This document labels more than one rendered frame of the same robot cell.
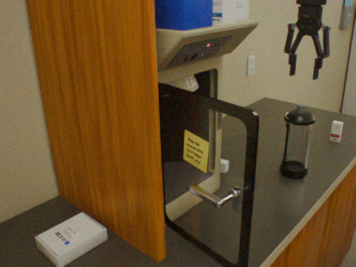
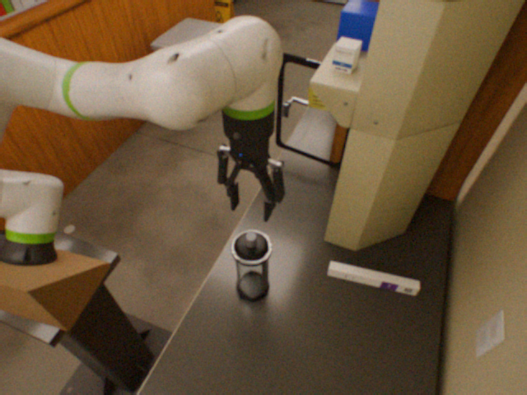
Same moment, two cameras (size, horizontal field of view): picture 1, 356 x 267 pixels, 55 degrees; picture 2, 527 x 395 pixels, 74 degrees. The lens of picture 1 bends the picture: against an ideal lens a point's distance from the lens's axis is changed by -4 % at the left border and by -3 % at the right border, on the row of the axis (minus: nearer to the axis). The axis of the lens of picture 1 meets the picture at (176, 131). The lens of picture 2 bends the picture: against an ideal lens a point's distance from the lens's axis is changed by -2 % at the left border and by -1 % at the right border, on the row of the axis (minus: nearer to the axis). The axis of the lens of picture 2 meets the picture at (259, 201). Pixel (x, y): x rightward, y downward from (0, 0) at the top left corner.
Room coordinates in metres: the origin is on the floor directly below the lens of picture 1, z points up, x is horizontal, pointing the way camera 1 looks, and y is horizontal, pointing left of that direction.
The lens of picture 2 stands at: (1.63, -0.59, 1.93)
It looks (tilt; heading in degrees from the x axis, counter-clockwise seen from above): 49 degrees down; 161
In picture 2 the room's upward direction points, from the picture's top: straight up
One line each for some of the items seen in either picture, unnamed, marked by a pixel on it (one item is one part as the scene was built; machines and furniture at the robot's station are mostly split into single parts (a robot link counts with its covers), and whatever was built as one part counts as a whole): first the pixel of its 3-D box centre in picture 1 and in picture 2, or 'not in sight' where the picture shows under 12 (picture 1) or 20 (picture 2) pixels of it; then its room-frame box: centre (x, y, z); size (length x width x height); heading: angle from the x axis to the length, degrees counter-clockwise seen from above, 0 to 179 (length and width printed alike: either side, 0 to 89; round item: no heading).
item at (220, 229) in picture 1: (198, 178); (314, 115); (0.69, -0.05, 1.19); 0.30 x 0.01 x 0.40; 40
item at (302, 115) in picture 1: (300, 113); (251, 243); (1.13, -0.43, 1.18); 0.09 x 0.09 x 0.07
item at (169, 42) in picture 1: (206, 44); (346, 75); (0.89, -0.08, 1.46); 0.32 x 0.12 x 0.10; 137
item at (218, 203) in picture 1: (212, 193); not in sight; (0.61, -0.07, 1.20); 0.10 x 0.05 x 0.03; 40
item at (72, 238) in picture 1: (72, 238); not in sight; (0.77, 0.30, 0.96); 0.16 x 0.12 x 0.04; 137
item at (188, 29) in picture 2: not in sight; (192, 52); (-1.42, -0.14, 0.49); 0.60 x 0.42 x 0.33; 137
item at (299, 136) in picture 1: (296, 143); (252, 267); (1.13, -0.43, 1.06); 0.11 x 0.11 x 0.21
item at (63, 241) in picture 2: not in sight; (48, 280); (0.88, -1.05, 0.92); 0.32 x 0.32 x 0.04; 49
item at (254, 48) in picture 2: not in sight; (243, 67); (1.14, -0.44, 1.67); 0.13 x 0.11 x 0.14; 117
